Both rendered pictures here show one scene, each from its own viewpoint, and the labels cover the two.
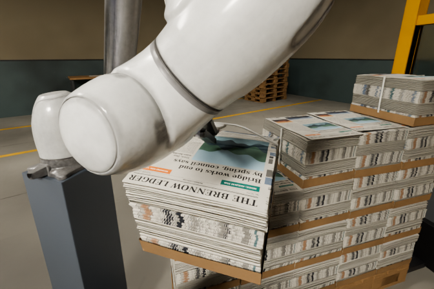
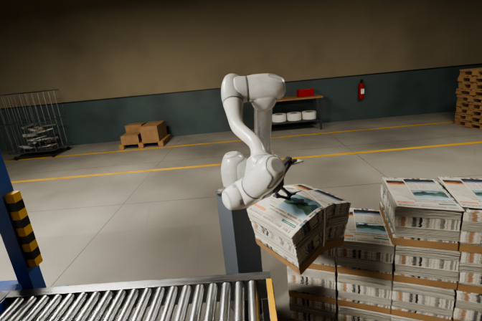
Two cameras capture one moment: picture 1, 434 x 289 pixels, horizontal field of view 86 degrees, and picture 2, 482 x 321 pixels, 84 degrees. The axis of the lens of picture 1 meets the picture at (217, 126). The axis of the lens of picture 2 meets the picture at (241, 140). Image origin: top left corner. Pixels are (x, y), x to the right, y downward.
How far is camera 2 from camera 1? 82 cm
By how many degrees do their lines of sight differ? 35
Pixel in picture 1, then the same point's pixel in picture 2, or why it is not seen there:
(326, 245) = (429, 307)
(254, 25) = (256, 185)
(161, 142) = (242, 204)
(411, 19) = not seen: outside the picture
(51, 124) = (228, 170)
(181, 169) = (270, 210)
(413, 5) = not seen: outside the picture
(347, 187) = (452, 258)
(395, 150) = not seen: outside the picture
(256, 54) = (258, 190)
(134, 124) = (234, 200)
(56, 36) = (247, 65)
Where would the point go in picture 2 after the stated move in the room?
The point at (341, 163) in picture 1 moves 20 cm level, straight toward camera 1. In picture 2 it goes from (440, 233) to (413, 246)
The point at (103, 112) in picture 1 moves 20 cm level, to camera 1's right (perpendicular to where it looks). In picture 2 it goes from (228, 197) to (277, 209)
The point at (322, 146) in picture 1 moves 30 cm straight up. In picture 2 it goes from (413, 213) to (417, 156)
